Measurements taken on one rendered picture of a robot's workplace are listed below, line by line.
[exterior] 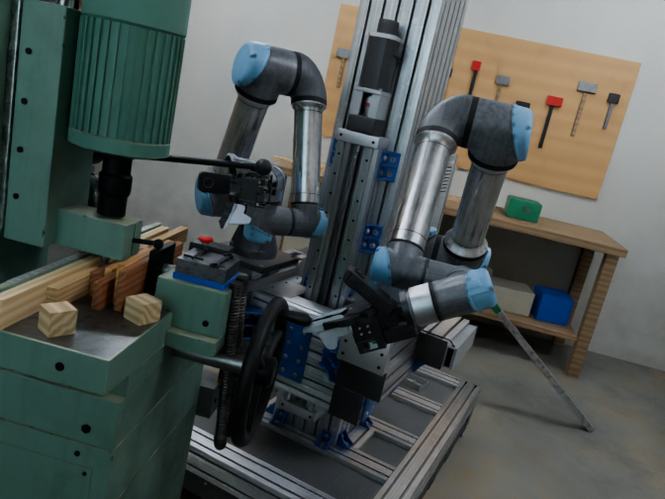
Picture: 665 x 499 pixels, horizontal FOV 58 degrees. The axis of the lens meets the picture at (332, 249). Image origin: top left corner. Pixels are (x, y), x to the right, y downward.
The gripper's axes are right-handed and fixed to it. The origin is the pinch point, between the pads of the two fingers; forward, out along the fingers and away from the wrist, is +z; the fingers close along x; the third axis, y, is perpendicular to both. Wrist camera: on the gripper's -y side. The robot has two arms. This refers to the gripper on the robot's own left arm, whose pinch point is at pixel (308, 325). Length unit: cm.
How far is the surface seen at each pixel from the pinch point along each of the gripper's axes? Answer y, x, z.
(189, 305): -11.9, -8.5, 17.4
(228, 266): -16.2, -5.4, 9.1
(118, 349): -12.2, -27.4, 21.7
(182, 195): -28, 333, 160
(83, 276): -23.1, -12.7, 32.4
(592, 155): 32, 318, -130
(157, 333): -9.9, -14.3, 22.1
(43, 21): -65, -10, 23
